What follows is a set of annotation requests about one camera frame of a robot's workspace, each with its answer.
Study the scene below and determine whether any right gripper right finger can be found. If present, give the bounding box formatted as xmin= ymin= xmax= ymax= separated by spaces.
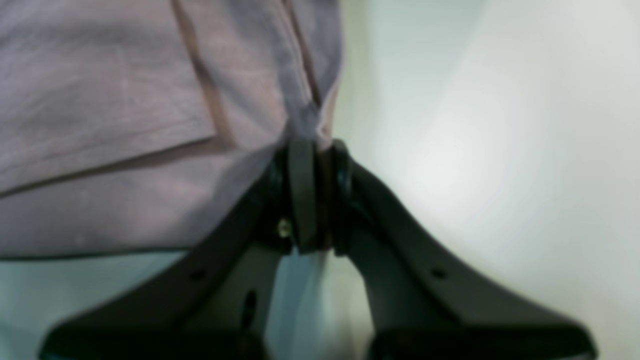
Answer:
xmin=330 ymin=140 xmax=598 ymax=360

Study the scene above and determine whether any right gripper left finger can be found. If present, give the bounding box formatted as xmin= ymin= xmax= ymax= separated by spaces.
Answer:
xmin=39 ymin=140 xmax=318 ymax=360

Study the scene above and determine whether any mauve t-shirt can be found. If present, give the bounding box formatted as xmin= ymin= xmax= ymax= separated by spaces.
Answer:
xmin=0 ymin=0 xmax=344 ymax=259

